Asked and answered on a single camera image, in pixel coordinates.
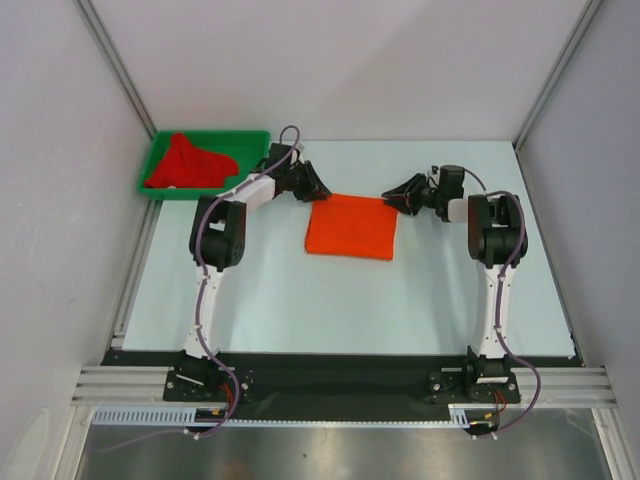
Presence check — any red t shirt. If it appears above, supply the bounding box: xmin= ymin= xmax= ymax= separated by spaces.
xmin=143 ymin=132 xmax=240 ymax=189

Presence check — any orange t shirt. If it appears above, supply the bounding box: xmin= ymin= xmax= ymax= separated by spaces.
xmin=304 ymin=194 xmax=398 ymax=261

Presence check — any green plastic tray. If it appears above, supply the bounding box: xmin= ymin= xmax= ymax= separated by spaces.
xmin=138 ymin=130 xmax=270 ymax=201

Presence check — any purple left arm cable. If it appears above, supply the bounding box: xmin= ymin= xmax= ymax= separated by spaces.
xmin=94 ymin=124 xmax=302 ymax=454

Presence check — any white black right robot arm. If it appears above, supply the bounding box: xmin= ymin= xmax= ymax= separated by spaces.
xmin=381 ymin=165 xmax=528 ymax=404

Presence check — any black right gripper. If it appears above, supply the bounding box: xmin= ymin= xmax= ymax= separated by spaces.
xmin=385 ymin=174 xmax=446 ymax=216

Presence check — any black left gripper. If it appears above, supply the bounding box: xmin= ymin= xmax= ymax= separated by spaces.
xmin=282 ymin=161 xmax=330 ymax=203

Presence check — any aluminium corner post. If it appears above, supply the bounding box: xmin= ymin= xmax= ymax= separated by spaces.
xmin=512 ymin=0 xmax=606 ymax=154
xmin=72 ymin=0 xmax=157 ymax=140

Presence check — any left aluminium corner post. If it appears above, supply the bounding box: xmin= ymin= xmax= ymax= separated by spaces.
xmin=72 ymin=0 xmax=157 ymax=140

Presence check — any aluminium front frame rail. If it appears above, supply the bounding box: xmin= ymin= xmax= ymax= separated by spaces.
xmin=71 ymin=366 xmax=617 ymax=409

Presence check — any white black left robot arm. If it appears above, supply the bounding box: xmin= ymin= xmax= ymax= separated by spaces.
xmin=164 ymin=142 xmax=332 ymax=401

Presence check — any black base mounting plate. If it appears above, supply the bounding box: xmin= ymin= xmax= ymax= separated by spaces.
xmin=101 ymin=350 xmax=582 ymax=420

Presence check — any grey slotted cable duct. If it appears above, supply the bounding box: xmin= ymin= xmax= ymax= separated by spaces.
xmin=93 ymin=405 xmax=497 ymax=429

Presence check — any right aluminium corner post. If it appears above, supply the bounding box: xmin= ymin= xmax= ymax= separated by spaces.
xmin=512 ymin=0 xmax=606 ymax=154

